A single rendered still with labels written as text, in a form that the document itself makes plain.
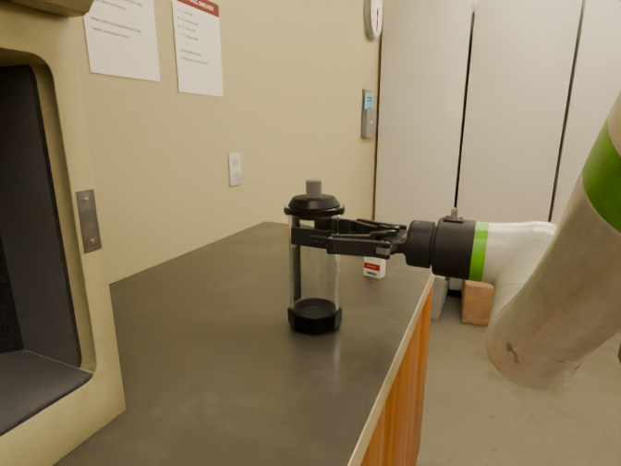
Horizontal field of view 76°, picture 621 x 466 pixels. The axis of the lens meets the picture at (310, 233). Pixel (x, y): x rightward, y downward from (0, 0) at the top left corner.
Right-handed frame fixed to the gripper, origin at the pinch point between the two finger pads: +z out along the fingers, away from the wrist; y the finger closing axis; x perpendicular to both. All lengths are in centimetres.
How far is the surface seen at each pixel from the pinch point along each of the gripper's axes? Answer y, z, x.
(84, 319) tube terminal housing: 34.2, 16.0, 5.4
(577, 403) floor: -143, -79, 110
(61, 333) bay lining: 35.8, 18.3, 7.0
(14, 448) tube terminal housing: 45.3, 13.1, 13.9
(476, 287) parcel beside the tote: -210, -28, 83
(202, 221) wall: -38, 57, 12
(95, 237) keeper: 33.3, 13.4, -5.2
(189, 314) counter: 6.6, 24.4, 18.9
